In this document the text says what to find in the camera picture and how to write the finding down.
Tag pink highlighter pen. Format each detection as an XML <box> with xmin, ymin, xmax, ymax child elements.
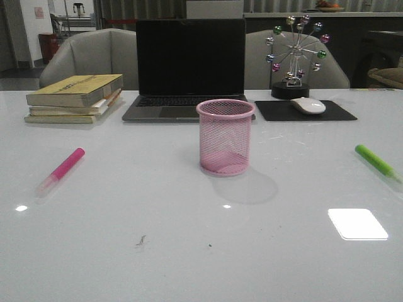
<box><xmin>35</xmin><ymin>147</ymin><xmax>85</xmax><ymax>196</ymax></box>

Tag grey laptop computer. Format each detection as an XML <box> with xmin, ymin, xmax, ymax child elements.
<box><xmin>122</xmin><ymin>19</ymin><xmax>246</xmax><ymax>122</ymax></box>

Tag white computer mouse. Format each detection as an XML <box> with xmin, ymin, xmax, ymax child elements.
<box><xmin>290</xmin><ymin>97</ymin><xmax>326</xmax><ymax>115</ymax></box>

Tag top yellow book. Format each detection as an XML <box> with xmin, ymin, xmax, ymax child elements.
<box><xmin>26</xmin><ymin>74</ymin><xmax>123</xmax><ymax>107</ymax></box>

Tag black mouse pad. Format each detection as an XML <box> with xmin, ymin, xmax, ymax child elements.
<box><xmin>255</xmin><ymin>100</ymin><xmax>357</xmax><ymax>121</ymax></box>

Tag left grey armchair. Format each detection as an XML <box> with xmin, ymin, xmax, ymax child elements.
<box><xmin>39</xmin><ymin>28</ymin><xmax>139</xmax><ymax>91</ymax></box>

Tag green highlighter pen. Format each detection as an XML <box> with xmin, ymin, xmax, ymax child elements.
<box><xmin>355</xmin><ymin>144</ymin><xmax>402</xmax><ymax>184</ymax></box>

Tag bottom yellow book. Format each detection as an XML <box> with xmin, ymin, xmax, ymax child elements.
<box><xmin>24</xmin><ymin>97</ymin><xmax>120</xmax><ymax>124</ymax></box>

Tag red trash bin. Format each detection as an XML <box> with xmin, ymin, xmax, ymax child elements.
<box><xmin>38</xmin><ymin>33</ymin><xmax>59</xmax><ymax>64</ymax></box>

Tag right grey armchair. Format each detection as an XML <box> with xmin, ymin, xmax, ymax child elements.
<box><xmin>244</xmin><ymin>30</ymin><xmax>349</xmax><ymax>90</ymax></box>

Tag grey armchair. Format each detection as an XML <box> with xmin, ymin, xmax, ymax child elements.
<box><xmin>39</xmin><ymin>28</ymin><xmax>139</xmax><ymax>91</ymax></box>
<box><xmin>244</xmin><ymin>30</ymin><xmax>349</xmax><ymax>90</ymax></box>

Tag fruit bowl on counter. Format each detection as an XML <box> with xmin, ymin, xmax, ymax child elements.
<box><xmin>315</xmin><ymin>0</ymin><xmax>344</xmax><ymax>13</ymax></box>

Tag brown cushioned seat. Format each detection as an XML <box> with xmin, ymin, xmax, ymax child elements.
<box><xmin>367</xmin><ymin>67</ymin><xmax>403</xmax><ymax>89</ymax></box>

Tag middle white book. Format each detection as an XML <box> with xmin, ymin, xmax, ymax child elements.
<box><xmin>29</xmin><ymin>89</ymin><xmax>122</xmax><ymax>116</ymax></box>

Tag ferris wheel desk ornament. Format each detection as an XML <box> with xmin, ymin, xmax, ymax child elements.
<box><xmin>266</xmin><ymin>14</ymin><xmax>327</xmax><ymax>99</ymax></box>

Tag pink mesh pen holder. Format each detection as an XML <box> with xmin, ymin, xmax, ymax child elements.
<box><xmin>196</xmin><ymin>99</ymin><xmax>255</xmax><ymax>176</ymax></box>

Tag yellow book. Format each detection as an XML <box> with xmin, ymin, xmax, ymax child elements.
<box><xmin>26</xmin><ymin>74</ymin><xmax>123</xmax><ymax>107</ymax></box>
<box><xmin>24</xmin><ymin>97</ymin><xmax>120</xmax><ymax>124</ymax></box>

